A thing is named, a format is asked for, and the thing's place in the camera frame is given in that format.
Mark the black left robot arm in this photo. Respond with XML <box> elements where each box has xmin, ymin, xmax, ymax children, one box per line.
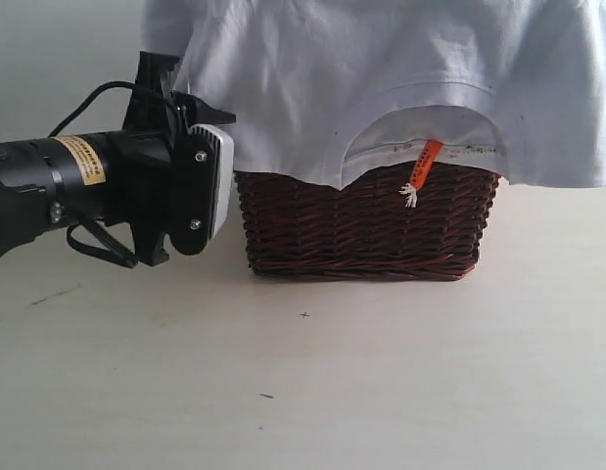
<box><xmin>0</xmin><ymin>52</ymin><xmax>236</xmax><ymax>268</ymax></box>

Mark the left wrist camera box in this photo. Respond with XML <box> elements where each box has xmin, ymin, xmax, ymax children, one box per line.
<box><xmin>167</xmin><ymin>124</ymin><xmax>235</xmax><ymax>256</ymax></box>

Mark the dark brown wicker basket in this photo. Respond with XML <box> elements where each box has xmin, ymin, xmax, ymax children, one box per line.
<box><xmin>235</xmin><ymin>164</ymin><xmax>499</xmax><ymax>281</ymax></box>

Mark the orange clothing tag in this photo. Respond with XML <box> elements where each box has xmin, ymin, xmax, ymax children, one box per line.
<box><xmin>399</xmin><ymin>140</ymin><xmax>443</xmax><ymax>209</ymax></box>

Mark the white t-shirt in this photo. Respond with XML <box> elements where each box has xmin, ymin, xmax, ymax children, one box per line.
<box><xmin>142</xmin><ymin>1</ymin><xmax>606</xmax><ymax>189</ymax></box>

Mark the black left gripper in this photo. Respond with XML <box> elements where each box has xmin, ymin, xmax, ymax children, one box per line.
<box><xmin>102</xmin><ymin>52</ymin><xmax>236</xmax><ymax>266</ymax></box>

